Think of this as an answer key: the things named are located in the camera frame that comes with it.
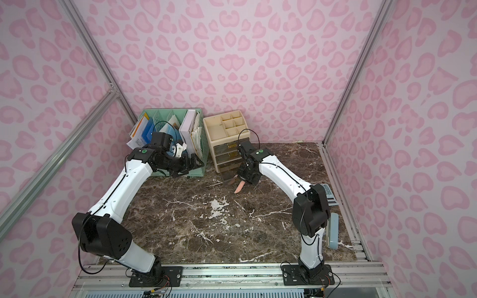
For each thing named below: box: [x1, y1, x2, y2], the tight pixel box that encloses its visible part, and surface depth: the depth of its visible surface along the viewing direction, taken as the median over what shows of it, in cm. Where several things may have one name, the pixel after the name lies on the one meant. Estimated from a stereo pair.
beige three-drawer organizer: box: [203, 110, 251, 174], surface depth 96 cm
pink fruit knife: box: [234, 180, 246, 194], surface depth 86 cm
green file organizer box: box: [129, 108, 210, 177], surface depth 97 cm
